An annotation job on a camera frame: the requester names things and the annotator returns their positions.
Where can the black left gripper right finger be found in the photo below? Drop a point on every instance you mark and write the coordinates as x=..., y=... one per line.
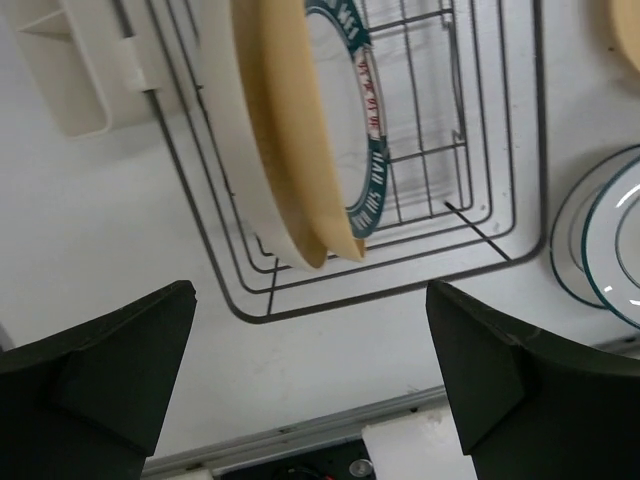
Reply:
x=529, y=404

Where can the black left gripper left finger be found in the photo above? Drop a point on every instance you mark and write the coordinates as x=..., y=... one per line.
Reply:
x=89, y=402

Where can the white plate green line rim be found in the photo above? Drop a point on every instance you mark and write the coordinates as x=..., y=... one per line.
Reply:
x=594, y=240

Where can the cream white plate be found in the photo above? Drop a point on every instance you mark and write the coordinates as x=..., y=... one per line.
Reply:
x=262, y=192

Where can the tan yellow plate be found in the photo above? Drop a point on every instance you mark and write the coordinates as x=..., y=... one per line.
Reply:
x=277, y=69
x=625, y=25

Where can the white plate dark green band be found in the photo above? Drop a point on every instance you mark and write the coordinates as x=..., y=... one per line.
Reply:
x=352, y=102

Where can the cream plastic cutlery holder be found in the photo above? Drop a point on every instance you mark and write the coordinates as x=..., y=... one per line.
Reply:
x=91, y=75

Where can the aluminium table frame rail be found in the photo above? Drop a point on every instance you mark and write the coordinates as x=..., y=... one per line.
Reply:
x=294, y=439

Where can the grey wire dish rack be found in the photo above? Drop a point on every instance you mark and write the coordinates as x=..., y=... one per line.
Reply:
x=463, y=90

